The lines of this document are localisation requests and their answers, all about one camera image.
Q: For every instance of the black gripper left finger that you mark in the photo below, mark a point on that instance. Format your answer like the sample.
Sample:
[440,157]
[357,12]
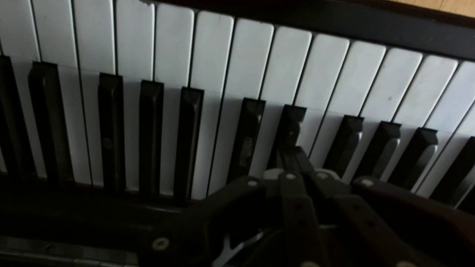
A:
[292,212]

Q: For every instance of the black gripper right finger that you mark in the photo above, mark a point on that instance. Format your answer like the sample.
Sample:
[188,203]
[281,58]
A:
[376,222]

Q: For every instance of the black piano key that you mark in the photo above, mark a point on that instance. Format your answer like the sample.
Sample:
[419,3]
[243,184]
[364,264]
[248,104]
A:
[289,123]

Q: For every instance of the black upright piano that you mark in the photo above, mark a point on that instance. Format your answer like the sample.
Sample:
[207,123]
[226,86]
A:
[217,53]

